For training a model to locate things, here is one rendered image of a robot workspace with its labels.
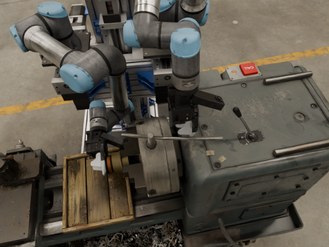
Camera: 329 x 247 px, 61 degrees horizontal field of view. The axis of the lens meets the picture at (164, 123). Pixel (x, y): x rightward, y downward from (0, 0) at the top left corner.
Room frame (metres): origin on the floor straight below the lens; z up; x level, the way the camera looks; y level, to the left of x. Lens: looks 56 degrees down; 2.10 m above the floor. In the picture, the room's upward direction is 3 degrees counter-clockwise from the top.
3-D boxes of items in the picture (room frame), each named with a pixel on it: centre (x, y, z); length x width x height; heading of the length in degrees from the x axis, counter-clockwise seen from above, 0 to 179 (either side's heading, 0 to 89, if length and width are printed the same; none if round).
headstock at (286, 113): (0.61, -0.34, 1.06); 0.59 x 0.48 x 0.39; 99
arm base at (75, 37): (1.13, 0.48, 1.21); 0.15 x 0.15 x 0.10
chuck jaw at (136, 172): (0.43, 0.11, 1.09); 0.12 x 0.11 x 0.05; 9
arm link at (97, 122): (0.69, 0.29, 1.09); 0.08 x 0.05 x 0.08; 97
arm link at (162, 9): (1.16, -0.02, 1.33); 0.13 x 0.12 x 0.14; 82
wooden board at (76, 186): (0.49, 0.32, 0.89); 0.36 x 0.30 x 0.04; 9
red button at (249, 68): (0.83, -0.36, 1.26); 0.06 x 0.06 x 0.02; 9
